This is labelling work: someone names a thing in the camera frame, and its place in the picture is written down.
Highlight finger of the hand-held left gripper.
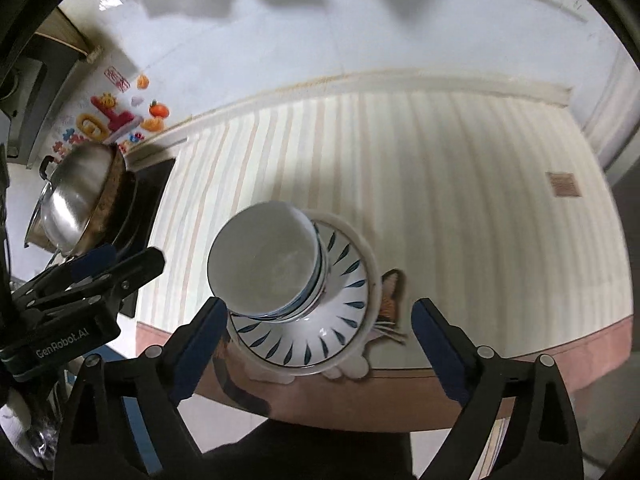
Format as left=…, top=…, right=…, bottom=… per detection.
left=27, top=247, right=166, bottom=312
left=10, top=242, right=118, bottom=306

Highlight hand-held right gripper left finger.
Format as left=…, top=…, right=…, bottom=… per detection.
left=52, top=296, right=230, bottom=480

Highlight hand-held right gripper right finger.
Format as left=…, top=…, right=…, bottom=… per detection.
left=411, top=297, right=586, bottom=480

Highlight oval plate with blue leaves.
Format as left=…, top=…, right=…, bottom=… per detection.
left=227, top=220, right=372, bottom=367

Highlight white bowl with dark rim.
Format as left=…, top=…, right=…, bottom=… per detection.
left=206, top=201, right=321, bottom=317

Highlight white plate with pink flowers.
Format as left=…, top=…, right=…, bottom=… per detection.
left=225, top=210, right=382, bottom=376

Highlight white bowl with blue mark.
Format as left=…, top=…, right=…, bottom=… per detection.
left=250, top=222, right=332, bottom=322

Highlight stainless steel pot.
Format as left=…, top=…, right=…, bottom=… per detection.
left=30, top=150, right=138, bottom=258

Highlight steel wok lid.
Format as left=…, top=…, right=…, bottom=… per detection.
left=25, top=142, right=118, bottom=256

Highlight cat-shaped mat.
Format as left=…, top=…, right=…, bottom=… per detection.
left=215, top=267, right=408, bottom=416

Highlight black induction cooker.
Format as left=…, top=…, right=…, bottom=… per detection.
left=47, top=157, right=177, bottom=318

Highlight grey range hood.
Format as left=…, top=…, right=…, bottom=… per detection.
left=0, top=50, right=96, bottom=168

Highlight brown label sticker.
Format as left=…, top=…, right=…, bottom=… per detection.
left=545, top=171, right=582, bottom=198

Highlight colourful wall stickers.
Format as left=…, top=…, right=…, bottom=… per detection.
left=50, top=65, right=171, bottom=156

